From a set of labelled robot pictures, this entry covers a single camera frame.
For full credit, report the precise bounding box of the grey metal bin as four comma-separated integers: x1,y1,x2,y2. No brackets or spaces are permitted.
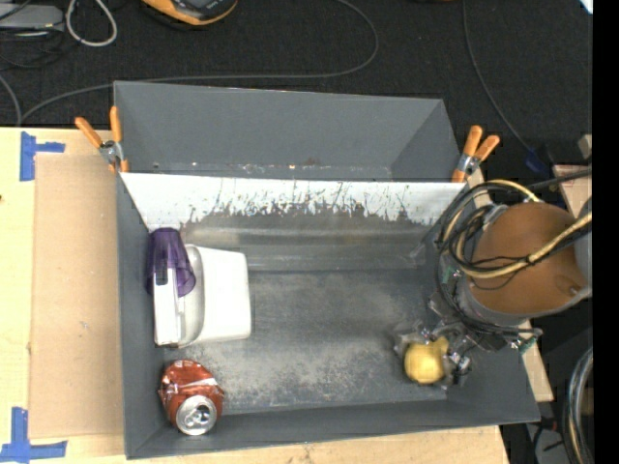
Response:
111,80,543,460

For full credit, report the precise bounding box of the brown cardboard board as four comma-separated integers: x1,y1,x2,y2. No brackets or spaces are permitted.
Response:
27,152,128,441

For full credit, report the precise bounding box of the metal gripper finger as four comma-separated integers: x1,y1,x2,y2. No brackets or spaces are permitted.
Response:
444,341,473,388
392,323,433,357

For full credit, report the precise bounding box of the white bottle with purple cap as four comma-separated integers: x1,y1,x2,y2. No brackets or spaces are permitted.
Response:
144,226,253,348

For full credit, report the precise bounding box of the crushed red drink can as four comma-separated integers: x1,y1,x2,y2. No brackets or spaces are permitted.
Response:
157,359,226,437

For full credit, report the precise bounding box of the yellow lemon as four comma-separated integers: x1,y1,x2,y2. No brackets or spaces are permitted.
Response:
403,335,452,386

